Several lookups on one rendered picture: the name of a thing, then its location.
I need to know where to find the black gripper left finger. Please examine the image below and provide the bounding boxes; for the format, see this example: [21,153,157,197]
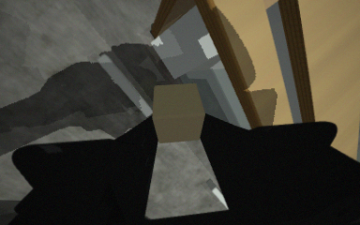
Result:
[11,115,158,222]

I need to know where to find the olive-brown block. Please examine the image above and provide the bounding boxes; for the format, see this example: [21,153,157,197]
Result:
[152,83,205,143]

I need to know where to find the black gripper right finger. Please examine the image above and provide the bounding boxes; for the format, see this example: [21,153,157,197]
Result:
[200,113,338,210]

